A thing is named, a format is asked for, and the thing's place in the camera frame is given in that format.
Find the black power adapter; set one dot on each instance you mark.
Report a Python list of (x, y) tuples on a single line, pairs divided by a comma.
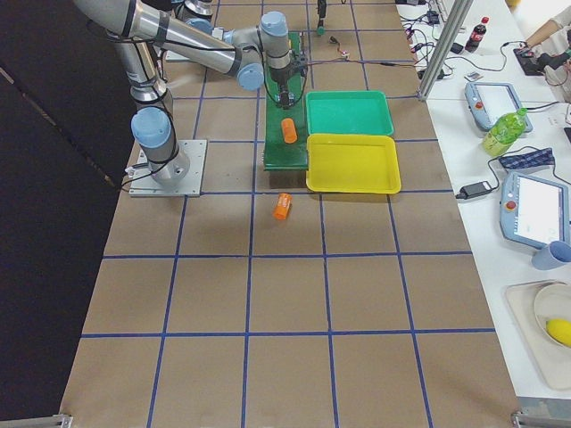
[(467, 192)]

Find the aluminium frame post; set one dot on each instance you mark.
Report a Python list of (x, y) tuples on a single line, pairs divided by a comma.
[(458, 13)]

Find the green plastic tray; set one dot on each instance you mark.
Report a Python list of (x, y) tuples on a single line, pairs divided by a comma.
[(348, 112)]

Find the teach pendant tablet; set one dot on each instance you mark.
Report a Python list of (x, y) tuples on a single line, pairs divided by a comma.
[(489, 101), (534, 211)]

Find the black smartphone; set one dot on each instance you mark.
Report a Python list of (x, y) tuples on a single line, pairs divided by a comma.
[(457, 48)]

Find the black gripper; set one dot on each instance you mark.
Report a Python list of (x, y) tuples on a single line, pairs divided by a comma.
[(282, 81)]

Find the yellow banana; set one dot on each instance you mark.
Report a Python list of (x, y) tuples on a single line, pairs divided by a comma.
[(559, 330)]

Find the green conveyor belt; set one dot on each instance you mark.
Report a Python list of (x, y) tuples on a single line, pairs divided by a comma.
[(277, 155)]

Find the green tea bottle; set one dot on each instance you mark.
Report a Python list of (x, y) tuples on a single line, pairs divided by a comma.
[(505, 132)]

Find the white bowl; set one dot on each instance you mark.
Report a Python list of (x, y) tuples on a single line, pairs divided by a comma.
[(552, 301)]

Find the orange cylinder with 4680 label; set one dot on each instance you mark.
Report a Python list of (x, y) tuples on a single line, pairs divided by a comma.
[(283, 206)]

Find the black joystick controller box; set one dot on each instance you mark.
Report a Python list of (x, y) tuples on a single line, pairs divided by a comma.
[(531, 63)]

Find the yellow plastic tray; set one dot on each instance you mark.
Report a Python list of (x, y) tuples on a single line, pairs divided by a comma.
[(341, 163)]

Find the blue checked cloth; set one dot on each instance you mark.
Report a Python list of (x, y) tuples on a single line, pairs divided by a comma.
[(534, 159)]

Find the cola bottle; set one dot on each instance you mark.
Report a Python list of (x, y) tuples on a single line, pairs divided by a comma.
[(476, 35)]

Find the blue plastic cup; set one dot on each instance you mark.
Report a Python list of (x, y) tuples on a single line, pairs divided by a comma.
[(554, 255)]

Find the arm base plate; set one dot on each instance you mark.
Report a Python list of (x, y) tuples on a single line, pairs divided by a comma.
[(182, 176), (190, 42)]

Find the plain orange cylinder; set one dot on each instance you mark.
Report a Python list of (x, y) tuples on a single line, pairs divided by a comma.
[(289, 131)]

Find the beige tray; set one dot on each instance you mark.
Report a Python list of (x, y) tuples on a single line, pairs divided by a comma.
[(552, 360)]

